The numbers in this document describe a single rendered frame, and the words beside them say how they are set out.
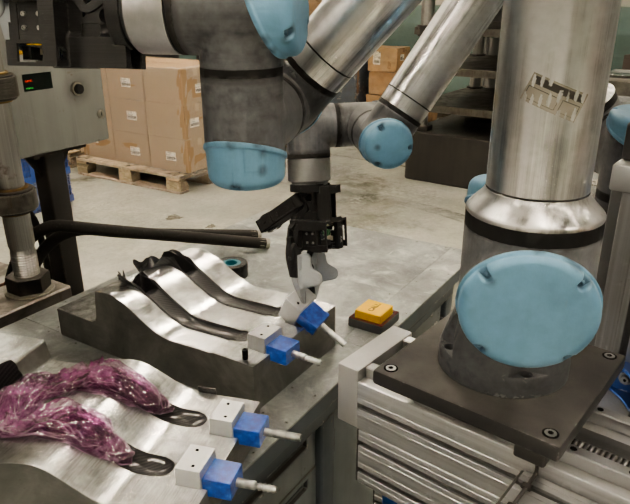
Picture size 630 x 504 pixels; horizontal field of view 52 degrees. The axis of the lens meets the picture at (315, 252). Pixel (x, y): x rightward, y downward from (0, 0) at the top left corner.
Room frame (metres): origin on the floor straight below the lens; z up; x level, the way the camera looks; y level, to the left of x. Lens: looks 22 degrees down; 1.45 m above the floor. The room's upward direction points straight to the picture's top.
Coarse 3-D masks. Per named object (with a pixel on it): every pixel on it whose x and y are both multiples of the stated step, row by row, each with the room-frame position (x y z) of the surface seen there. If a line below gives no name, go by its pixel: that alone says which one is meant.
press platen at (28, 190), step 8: (0, 192) 1.37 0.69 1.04; (8, 192) 1.37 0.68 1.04; (16, 192) 1.37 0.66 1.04; (24, 192) 1.38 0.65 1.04; (32, 192) 1.40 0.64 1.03; (0, 200) 1.35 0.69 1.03; (8, 200) 1.36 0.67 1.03; (16, 200) 1.36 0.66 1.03; (24, 200) 1.37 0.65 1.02; (32, 200) 1.39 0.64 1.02; (0, 208) 1.35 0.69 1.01; (8, 208) 1.35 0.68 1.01; (16, 208) 1.36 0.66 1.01; (24, 208) 1.37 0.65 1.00; (32, 208) 1.39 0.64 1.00; (8, 216) 1.36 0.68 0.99; (16, 216) 1.37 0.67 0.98
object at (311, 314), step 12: (288, 300) 1.03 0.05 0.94; (312, 300) 1.05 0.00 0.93; (288, 312) 1.04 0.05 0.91; (300, 312) 1.02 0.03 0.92; (312, 312) 1.04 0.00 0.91; (324, 312) 1.04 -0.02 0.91; (300, 324) 1.03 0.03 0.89; (312, 324) 1.02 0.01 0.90; (324, 324) 1.03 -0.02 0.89; (336, 336) 1.02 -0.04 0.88
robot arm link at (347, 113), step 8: (336, 104) 1.11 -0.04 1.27; (344, 104) 1.11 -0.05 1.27; (352, 104) 1.11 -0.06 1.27; (360, 104) 1.10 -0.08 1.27; (368, 104) 1.09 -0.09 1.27; (336, 112) 1.09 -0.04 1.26; (344, 112) 1.09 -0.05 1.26; (352, 112) 1.09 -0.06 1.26; (360, 112) 1.05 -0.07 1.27; (344, 120) 1.08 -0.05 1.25; (352, 120) 1.06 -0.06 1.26; (344, 128) 1.08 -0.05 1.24; (344, 136) 1.08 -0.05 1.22; (336, 144) 1.09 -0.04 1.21; (344, 144) 1.09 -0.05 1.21; (352, 144) 1.09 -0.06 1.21
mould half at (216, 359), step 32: (192, 256) 1.25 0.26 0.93; (128, 288) 1.10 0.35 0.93; (192, 288) 1.15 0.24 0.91; (224, 288) 1.19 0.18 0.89; (256, 288) 1.20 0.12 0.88; (64, 320) 1.15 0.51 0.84; (96, 320) 1.10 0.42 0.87; (128, 320) 1.05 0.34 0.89; (160, 320) 1.04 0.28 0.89; (224, 320) 1.06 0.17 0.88; (256, 320) 1.06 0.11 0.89; (128, 352) 1.05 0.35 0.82; (160, 352) 1.01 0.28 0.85; (192, 352) 0.96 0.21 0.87; (224, 352) 0.94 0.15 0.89; (256, 352) 0.94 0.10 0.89; (320, 352) 1.07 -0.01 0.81; (192, 384) 0.97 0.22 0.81; (224, 384) 0.93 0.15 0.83; (256, 384) 0.90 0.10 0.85; (288, 384) 0.98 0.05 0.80
